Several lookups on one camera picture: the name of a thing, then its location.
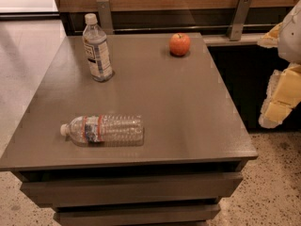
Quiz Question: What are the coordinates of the right metal bracket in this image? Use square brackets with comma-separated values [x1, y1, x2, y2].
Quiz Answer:
[227, 0, 252, 41]

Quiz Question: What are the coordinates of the metal bracket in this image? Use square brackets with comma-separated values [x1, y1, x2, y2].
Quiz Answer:
[227, 0, 252, 41]
[96, 0, 114, 35]

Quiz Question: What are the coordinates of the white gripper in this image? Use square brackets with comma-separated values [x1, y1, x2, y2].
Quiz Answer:
[257, 0, 301, 129]

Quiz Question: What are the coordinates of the upper grey drawer front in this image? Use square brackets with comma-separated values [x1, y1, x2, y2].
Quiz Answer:
[21, 172, 243, 207]

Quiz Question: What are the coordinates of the lower grey drawer front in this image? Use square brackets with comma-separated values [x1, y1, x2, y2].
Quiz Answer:
[54, 204, 220, 226]

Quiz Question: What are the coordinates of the red apple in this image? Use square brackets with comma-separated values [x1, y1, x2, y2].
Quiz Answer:
[169, 33, 191, 57]

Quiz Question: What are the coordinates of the left metal bracket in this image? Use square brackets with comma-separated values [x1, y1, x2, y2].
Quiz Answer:
[96, 0, 114, 35]

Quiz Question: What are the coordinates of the lying clear water bottle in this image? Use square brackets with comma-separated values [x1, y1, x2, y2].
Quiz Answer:
[60, 114, 144, 146]

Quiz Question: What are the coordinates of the grey drawer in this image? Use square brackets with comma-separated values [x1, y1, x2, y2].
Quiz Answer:
[21, 172, 243, 207]
[54, 204, 220, 226]

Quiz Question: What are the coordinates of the upright clear water bottle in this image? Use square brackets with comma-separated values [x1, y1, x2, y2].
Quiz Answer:
[83, 13, 113, 82]

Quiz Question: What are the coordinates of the grey drawer cabinet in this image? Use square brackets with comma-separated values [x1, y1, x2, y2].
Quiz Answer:
[0, 34, 257, 213]

